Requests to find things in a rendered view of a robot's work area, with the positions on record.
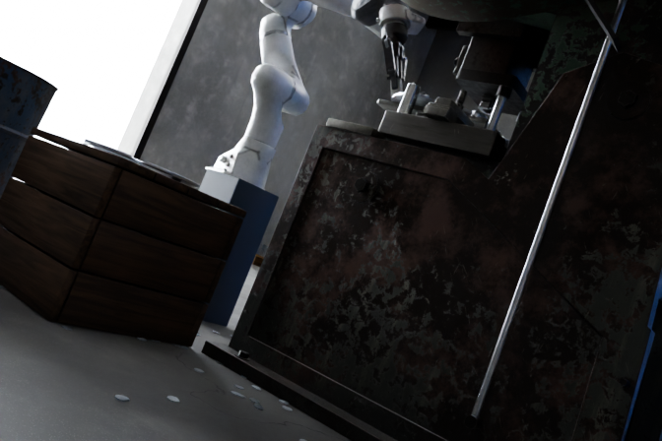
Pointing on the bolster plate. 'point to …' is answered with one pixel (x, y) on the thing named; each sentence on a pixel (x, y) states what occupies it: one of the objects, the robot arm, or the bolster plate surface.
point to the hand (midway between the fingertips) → (396, 91)
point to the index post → (409, 98)
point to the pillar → (496, 113)
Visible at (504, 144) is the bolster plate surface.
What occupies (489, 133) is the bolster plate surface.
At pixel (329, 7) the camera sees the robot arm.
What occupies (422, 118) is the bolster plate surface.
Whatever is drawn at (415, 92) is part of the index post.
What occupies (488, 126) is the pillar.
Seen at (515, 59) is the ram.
